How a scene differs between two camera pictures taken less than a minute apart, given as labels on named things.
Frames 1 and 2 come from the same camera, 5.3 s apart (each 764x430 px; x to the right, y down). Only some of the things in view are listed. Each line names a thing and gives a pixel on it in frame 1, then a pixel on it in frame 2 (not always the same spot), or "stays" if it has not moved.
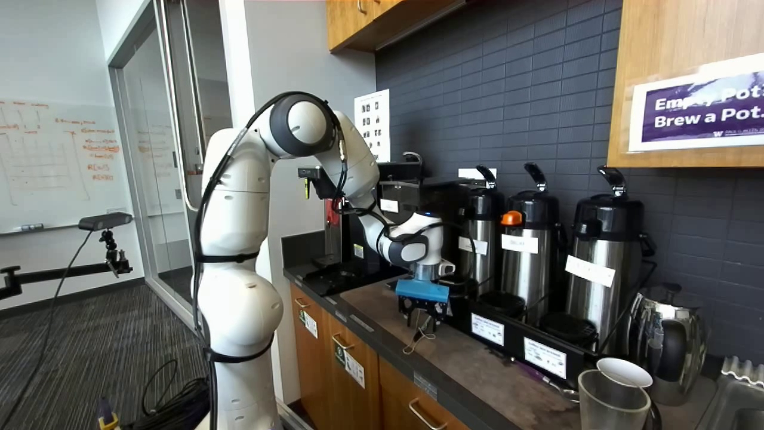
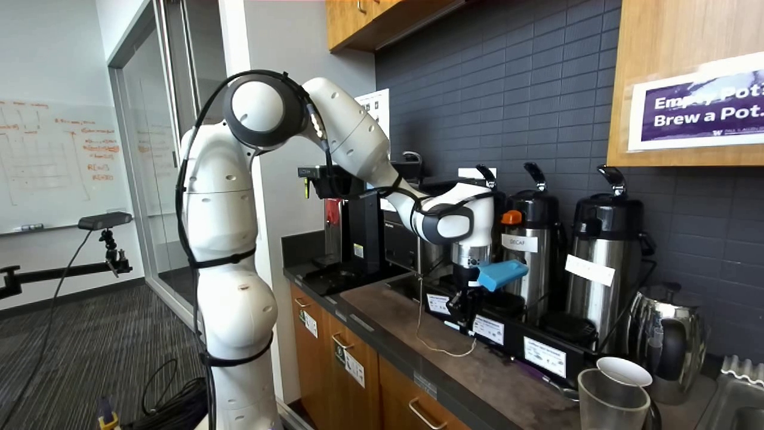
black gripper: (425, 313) to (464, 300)
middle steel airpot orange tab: (528, 246) stays
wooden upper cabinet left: (366, 28) stays
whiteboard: (60, 164) stays
